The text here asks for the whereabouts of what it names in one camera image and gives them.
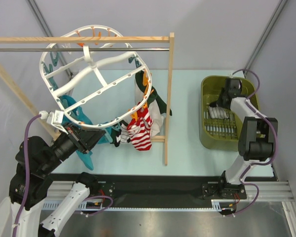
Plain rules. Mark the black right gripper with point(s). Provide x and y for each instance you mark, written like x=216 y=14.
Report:
x=222 y=101

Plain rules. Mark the metal hanging rod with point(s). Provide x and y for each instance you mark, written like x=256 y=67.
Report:
x=81 y=49

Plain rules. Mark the teal blue garment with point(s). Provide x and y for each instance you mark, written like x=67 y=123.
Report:
x=79 y=115

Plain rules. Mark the teal clothes peg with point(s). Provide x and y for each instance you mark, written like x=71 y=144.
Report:
x=115 y=129
x=54 y=58

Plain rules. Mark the red white santa sock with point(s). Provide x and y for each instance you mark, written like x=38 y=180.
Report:
x=140 y=138

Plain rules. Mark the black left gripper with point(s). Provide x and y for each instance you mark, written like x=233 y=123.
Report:
x=85 y=139

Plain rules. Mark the white pinstriped black-toe sock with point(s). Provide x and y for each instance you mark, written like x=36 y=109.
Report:
x=216 y=112
x=123 y=136

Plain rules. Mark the orange clothes peg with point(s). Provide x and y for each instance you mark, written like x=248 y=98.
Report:
x=134 y=113
x=146 y=85
x=95 y=33

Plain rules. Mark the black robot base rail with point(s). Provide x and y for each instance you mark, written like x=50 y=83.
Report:
x=167 y=192

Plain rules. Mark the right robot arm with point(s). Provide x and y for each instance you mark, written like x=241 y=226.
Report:
x=256 y=142

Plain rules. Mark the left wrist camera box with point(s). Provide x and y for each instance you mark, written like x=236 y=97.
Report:
x=54 y=119

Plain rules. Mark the red white striped sock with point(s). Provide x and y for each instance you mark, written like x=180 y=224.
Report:
x=143 y=113

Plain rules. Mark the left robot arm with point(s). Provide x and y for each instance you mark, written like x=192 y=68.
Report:
x=36 y=160

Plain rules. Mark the green and white garment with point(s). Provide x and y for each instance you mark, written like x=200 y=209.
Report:
x=156 y=106

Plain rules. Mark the wooden clothes rack frame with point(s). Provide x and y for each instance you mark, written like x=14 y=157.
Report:
x=94 y=66

